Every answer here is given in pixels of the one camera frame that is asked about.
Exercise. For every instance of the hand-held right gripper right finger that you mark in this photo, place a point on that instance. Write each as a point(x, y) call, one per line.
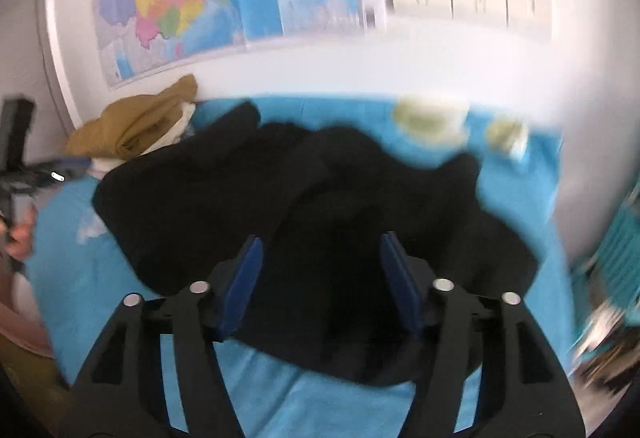
point(400, 278)

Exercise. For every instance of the cream folded cloth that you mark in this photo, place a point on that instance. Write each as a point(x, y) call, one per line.
point(432, 121)
point(509, 137)

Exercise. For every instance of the person's left forearm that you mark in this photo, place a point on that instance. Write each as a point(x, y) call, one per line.
point(27, 328)

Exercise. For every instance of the blue bed sheet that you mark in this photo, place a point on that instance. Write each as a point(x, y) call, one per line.
point(510, 208)

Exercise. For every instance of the person's left hand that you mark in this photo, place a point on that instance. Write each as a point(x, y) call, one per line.
point(22, 238)

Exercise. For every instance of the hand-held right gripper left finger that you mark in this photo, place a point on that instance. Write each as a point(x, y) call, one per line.
point(243, 283)

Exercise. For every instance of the brown folded garment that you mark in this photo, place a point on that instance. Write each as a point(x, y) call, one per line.
point(140, 123)

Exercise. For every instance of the black coat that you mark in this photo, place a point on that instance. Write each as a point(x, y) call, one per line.
point(225, 198)

